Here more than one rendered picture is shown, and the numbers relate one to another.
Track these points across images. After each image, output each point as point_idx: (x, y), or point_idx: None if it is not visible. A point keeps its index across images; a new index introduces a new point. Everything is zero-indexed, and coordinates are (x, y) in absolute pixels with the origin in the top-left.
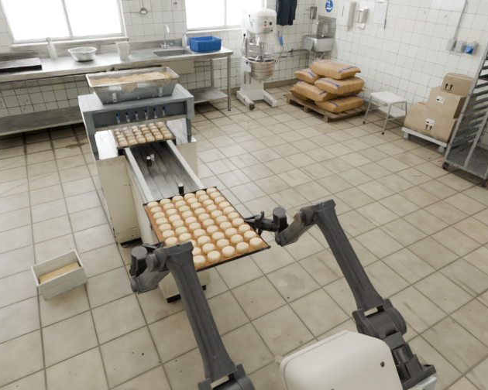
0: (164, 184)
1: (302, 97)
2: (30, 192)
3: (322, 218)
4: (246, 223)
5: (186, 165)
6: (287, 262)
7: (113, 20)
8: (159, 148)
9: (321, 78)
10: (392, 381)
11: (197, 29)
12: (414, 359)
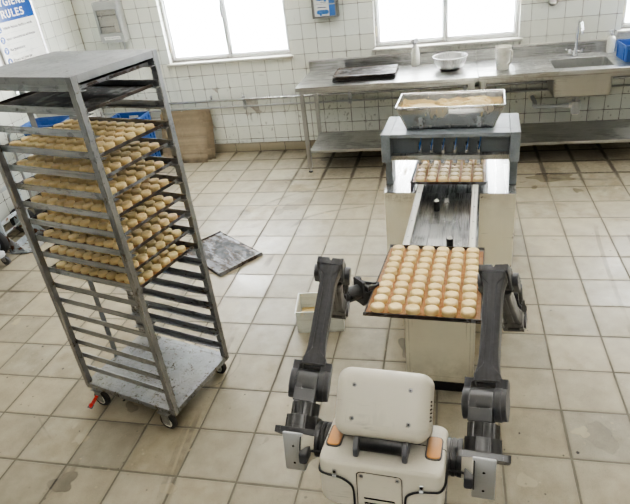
0: (437, 234)
1: None
2: (336, 221)
3: (484, 280)
4: (480, 293)
5: (472, 218)
6: (610, 409)
7: (506, 15)
8: (463, 192)
9: None
10: (413, 409)
11: None
12: (488, 437)
